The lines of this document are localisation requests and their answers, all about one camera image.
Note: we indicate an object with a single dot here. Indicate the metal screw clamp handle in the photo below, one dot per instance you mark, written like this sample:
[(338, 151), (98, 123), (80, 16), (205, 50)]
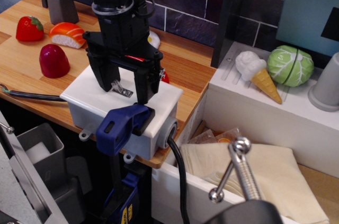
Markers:
[(238, 150)]

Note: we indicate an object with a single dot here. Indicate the dark grey post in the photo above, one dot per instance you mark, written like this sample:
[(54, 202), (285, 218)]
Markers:
[(228, 22)]

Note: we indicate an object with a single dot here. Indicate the red toy chili pepper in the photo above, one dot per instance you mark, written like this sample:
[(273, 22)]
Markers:
[(163, 74)]

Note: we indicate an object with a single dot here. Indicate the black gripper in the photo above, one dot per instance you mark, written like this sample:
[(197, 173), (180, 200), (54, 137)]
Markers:
[(124, 30)]

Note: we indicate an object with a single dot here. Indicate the white switch box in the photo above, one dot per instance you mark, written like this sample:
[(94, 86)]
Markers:
[(89, 105)]

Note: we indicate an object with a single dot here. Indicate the grey metal bin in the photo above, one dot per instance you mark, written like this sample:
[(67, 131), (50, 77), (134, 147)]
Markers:
[(46, 152)]

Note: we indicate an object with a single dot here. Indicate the toy salmon sushi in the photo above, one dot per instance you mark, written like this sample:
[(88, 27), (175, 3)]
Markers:
[(67, 34)]

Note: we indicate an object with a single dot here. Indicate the clear light switch toggle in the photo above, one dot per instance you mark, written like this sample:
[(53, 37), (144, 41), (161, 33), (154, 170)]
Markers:
[(116, 87)]

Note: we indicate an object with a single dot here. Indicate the grey plastic cup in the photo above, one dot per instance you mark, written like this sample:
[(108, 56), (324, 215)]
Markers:
[(324, 94)]

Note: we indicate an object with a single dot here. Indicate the blue bar clamp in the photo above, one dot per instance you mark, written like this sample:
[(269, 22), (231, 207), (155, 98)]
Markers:
[(122, 204)]

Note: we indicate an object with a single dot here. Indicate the green toy cabbage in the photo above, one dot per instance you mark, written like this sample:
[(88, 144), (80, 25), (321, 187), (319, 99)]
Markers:
[(290, 66)]

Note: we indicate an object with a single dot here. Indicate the toy fried egg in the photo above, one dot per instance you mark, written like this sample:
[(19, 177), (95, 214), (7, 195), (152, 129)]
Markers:
[(154, 39)]

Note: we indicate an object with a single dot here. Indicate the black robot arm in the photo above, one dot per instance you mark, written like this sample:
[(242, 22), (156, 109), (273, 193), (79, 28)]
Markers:
[(122, 42)]

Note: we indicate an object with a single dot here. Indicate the toy ice cream cone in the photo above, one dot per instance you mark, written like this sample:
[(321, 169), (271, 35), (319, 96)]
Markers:
[(252, 68)]

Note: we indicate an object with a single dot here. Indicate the grey toy salt shaker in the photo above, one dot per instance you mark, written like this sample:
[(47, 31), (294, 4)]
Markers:
[(62, 11)]

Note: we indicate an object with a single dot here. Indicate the plastic snack bags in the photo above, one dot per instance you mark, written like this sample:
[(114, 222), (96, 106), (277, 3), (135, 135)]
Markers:
[(210, 137)]

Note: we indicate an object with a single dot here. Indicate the teal box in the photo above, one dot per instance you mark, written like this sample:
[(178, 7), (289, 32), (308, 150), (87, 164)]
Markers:
[(310, 24)]

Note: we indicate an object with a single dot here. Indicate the red toy strawberry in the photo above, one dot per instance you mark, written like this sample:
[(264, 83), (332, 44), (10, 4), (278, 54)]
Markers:
[(29, 28)]

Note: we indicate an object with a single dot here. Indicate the dark red toy half-egg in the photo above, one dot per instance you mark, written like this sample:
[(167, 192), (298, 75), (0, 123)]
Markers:
[(53, 61)]

